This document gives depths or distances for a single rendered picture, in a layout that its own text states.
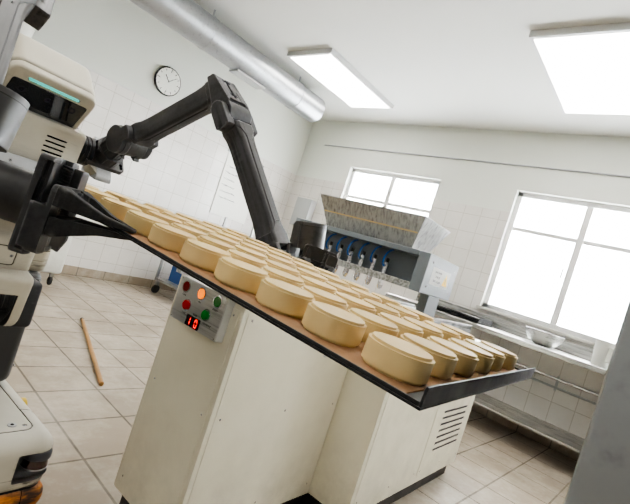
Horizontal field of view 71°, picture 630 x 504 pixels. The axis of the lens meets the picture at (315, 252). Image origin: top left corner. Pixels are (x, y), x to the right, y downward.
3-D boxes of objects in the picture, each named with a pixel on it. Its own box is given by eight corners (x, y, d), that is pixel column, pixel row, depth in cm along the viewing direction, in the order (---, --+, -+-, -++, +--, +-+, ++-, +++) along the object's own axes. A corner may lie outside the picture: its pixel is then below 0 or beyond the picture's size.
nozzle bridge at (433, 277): (314, 291, 243) (333, 232, 243) (436, 339, 199) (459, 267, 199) (274, 283, 217) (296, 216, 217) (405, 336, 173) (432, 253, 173)
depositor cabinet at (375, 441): (355, 419, 318) (391, 307, 318) (450, 475, 274) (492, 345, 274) (221, 447, 217) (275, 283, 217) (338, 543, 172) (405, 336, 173)
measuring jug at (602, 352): (598, 366, 348) (606, 342, 348) (584, 361, 366) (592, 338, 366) (616, 372, 347) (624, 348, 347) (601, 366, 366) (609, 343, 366)
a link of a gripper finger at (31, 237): (133, 212, 45) (37, 178, 43) (109, 279, 45) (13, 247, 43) (149, 213, 51) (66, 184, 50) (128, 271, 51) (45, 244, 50)
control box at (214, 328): (177, 316, 148) (190, 276, 148) (223, 342, 133) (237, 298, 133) (168, 315, 145) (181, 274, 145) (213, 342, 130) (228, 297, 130)
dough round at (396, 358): (431, 381, 33) (441, 357, 33) (417, 392, 29) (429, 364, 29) (371, 352, 35) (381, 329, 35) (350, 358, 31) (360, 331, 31)
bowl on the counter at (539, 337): (517, 337, 397) (521, 324, 397) (526, 339, 422) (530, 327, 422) (556, 351, 376) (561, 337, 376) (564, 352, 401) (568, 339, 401)
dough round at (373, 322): (393, 344, 42) (400, 325, 42) (391, 354, 37) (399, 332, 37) (344, 323, 43) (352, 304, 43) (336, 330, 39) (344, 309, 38)
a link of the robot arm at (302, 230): (284, 268, 104) (261, 268, 97) (291, 220, 104) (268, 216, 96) (328, 278, 98) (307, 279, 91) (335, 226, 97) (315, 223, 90)
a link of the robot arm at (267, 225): (236, 120, 114) (206, 107, 104) (253, 108, 111) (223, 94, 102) (287, 278, 104) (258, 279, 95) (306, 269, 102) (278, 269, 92)
